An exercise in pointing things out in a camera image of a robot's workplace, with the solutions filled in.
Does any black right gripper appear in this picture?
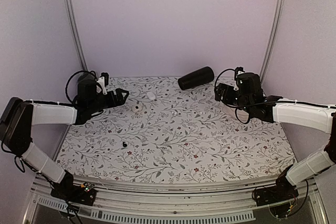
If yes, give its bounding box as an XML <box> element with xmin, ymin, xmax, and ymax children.
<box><xmin>215</xmin><ymin>82</ymin><xmax>253</xmax><ymax>114</ymax></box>

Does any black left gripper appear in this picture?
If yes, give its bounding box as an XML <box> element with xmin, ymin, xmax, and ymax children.
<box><xmin>89</xmin><ymin>88</ymin><xmax>130</xmax><ymax>114</ymax></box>

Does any white earbud charging case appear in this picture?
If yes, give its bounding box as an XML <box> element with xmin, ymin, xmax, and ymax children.
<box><xmin>146</xmin><ymin>92</ymin><xmax>155</xmax><ymax>101</ymax></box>

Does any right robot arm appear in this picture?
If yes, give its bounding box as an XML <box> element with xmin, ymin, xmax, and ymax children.
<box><xmin>214</xmin><ymin>68</ymin><xmax>335</xmax><ymax>201</ymax></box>

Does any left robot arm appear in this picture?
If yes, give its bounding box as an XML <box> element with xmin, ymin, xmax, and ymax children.
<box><xmin>1</xmin><ymin>70</ymin><xmax>129</xmax><ymax>200</ymax></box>

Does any small white round device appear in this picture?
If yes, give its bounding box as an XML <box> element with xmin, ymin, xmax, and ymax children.
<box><xmin>132</xmin><ymin>104</ymin><xmax>142</xmax><ymax>113</ymax></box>

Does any black cylinder speaker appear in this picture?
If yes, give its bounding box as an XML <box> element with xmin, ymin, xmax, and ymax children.
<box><xmin>178</xmin><ymin>66</ymin><xmax>214</xmax><ymax>90</ymax></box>

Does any white round dish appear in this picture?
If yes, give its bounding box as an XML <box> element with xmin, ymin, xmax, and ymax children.
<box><xmin>223</xmin><ymin>105</ymin><xmax>249</xmax><ymax>122</ymax></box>

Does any floral patterned table mat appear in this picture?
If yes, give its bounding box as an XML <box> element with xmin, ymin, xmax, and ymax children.
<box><xmin>56</xmin><ymin>77</ymin><xmax>296</xmax><ymax>184</ymax></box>

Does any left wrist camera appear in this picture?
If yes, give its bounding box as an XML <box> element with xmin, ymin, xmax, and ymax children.
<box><xmin>96</xmin><ymin>72</ymin><xmax>109</xmax><ymax>95</ymax></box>

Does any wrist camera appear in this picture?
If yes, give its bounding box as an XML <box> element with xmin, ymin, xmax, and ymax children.
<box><xmin>234</xmin><ymin>67</ymin><xmax>245</xmax><ymax>91</ymax></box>
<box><xmin>96</xmin><ymin>72</ymin><xmax>109</xmax><ymax>95</ymax></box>

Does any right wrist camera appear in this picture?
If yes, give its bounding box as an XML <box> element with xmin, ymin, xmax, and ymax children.
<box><xmin>234</xmin><ymin>67</ymin><xmax>245</xmax><ymax>91</ymax></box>

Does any right aluminium corner post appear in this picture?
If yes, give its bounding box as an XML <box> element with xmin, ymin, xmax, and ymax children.
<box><xmin>260</xmin><ymin>0</ymin><xmax>285</xmax><ymax>82</ymax></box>

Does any aluminium corner post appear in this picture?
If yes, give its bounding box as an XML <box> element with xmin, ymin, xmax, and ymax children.
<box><xmin>64</xmin><ymin>0</ymin><xmax>88</xmax><ymax>70</ymax></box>
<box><xmin>260</xmin><ymin>0</ymin><xmax>285</xmax><ymax>82</ymax></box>

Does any aluminium front rail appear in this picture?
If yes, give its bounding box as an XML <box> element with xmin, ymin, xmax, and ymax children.
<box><xmin>23</xmin><ymin>176</ymin><xmax>330</xmax><ymax>223</ymax></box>

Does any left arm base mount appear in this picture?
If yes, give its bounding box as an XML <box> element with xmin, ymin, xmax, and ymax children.
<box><xmin>50</xmin><ymin>182</ymin><xmax>97</xmax><ymax>206</ymax></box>

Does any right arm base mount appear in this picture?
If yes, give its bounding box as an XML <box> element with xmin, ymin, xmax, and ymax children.
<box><xmin>251</xmin><ymin>185</ymin><xmax>299</xmax><ymax>206</ymax></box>

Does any left aluminium corner post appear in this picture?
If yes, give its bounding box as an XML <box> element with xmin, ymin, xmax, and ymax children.
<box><xmin>64</xmin><ymin>0</ymin><xmax>88</xmax><ymax>70</ymax></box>

